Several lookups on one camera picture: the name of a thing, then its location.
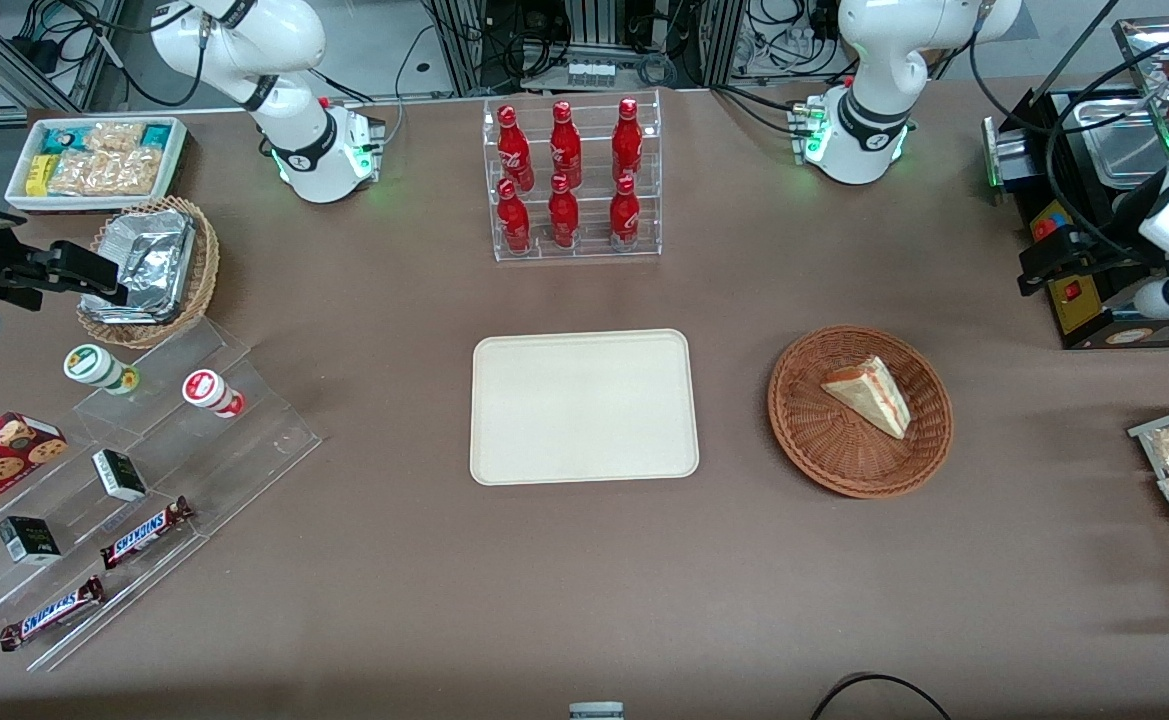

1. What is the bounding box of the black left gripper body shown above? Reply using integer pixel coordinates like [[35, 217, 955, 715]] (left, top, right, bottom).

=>
[[1044, 225, 1150, 293]]

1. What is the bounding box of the triangular sandwich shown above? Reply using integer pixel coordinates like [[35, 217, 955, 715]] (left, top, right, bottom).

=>
[[821, 356, 913, 441]]

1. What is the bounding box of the light wicker basket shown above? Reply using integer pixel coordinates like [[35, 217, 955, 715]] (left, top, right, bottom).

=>
[[77, 196, 220, 350]]

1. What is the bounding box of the brown wicker basket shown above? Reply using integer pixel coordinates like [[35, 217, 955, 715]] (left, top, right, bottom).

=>
[[767, 325, 954, 500]]

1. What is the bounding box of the cream plastic tray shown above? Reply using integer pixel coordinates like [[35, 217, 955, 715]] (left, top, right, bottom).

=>
[[470, 329, 701, 487]]

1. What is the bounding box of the silver foil packet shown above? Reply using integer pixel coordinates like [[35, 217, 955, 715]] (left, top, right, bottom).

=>
[[92, 208, 196, 313], [79, 290, 167, 325]]

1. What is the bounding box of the black hot food case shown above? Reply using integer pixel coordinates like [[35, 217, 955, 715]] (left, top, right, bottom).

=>
[[984, 15, 1169, 351]]

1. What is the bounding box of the green lid drink cup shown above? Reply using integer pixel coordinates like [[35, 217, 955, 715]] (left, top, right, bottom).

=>
[[63, 344, 141, 396]]

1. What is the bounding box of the large clear cracker bag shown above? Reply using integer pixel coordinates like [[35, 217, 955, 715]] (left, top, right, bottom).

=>
[[47, 147, 163, 198]]

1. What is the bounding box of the steel food pan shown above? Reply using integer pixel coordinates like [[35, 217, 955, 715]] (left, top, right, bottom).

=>
[[1062, 95, 1169, 189]]

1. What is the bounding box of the small clear cracker bag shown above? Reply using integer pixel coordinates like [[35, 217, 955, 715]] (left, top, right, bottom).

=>
[[83, 121, 146, 154]]

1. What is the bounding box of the white rectangular snack bin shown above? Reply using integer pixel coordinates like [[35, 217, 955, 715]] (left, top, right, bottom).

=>
[[4, 116, 190, 213]]

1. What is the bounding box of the red lid drink cup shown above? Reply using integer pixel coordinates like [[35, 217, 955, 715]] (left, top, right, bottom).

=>
[[181, 369, 246, 419]]

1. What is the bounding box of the small black carton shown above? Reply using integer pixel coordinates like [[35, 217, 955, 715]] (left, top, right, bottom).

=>
[[91, 448, 149, 503], [0, 515, 63, 567]]

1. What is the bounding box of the clear acrylic stepped stand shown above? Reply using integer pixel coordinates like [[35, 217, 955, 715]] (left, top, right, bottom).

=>
[[0, 318, 323, 674]]

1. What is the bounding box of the snickers chocolate bar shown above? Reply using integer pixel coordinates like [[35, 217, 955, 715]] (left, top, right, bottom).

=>
[[99, 495, 195, 571], [0, 575, 107, 653]]

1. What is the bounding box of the red cola bottle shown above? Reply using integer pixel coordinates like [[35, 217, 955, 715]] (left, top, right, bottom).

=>
[[497, 104, 536, 193], [611, 97, 644, 184], [608, 174, 642, 252], [496, 178, 533, 255], [547, 173, 581, 250], [549, 100, 584, 189]]

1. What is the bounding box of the clear acrylic bottle rack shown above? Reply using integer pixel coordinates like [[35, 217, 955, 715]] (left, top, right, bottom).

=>
[[482, 88, 663, 263]]

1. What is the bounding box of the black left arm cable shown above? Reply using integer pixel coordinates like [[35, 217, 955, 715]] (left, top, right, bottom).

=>
[[968, 0, 1169, 263]]

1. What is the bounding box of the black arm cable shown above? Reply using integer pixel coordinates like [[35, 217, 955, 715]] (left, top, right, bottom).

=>
[[968, 0, 1169, 263], [94, 0, 280, 109]]

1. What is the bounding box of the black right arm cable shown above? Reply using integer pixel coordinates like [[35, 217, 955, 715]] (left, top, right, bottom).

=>
[[94, 0, 280, 109]]

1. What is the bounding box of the black looped cable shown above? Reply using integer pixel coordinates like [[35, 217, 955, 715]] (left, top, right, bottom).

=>
[[809, 673, 953, 720]]

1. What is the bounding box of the aluminium equipment frame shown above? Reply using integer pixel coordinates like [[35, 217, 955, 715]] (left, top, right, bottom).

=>
[[422, 0, 750, 98]]

